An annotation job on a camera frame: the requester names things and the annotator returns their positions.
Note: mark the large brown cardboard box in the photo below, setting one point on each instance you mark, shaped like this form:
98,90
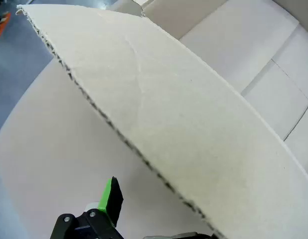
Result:
169,112

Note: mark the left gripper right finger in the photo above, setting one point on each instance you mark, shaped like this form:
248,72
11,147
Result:
189,236

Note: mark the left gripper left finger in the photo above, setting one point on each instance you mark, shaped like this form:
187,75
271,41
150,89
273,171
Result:
111,199

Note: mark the orange cloth on floor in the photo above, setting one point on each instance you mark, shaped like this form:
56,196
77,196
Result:
2,27

